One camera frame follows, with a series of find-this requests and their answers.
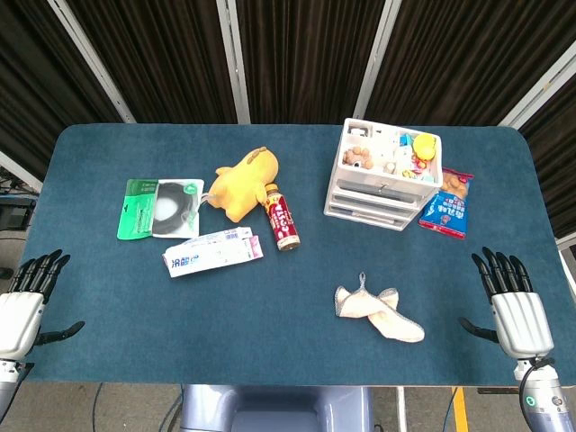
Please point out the red Costa drink bottle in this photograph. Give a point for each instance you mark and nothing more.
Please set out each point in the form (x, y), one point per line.
(282, 220)

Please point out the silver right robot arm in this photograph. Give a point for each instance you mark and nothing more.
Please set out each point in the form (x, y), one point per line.
(546, 400)

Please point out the blue felt table mat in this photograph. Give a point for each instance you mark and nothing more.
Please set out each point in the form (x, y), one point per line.
(270, 324)

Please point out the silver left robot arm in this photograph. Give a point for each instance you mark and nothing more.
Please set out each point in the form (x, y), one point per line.
(9, 382)

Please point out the dark pleated curtain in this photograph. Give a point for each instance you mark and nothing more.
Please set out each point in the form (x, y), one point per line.
(310, 54)

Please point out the black and silver right hand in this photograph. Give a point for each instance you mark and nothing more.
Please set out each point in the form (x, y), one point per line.
(519, 321)

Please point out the white toothpaste box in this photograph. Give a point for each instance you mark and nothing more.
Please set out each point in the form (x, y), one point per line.
(207, 254)

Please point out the black and silver left hand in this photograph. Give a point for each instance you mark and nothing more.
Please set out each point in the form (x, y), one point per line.
(18, 315)

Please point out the yellow plush toy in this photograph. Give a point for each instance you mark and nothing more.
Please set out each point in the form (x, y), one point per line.
(247, 180)

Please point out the white frame post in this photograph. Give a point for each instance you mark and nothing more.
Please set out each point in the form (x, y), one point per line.
(235, 67)
(18, 168)
(96, 72)
(373, 67)
(540, 85)

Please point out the white plastic drawer organizer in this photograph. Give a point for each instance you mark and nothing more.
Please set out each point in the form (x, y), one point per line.
(378, 193)

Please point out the pink waffle cloth grey trim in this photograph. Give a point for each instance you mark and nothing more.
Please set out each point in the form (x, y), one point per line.
(364, 306)

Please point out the grey robot torso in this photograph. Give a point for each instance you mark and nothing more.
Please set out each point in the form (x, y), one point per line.
(279, 409)

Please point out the small yellow toy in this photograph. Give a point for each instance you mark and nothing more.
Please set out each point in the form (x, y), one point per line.
(424, 146)

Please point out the small tan plush toy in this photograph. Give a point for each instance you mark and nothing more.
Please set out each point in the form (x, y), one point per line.
(357, 156)

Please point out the blue and red snack bag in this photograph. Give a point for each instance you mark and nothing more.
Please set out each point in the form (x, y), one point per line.
(445, 211)

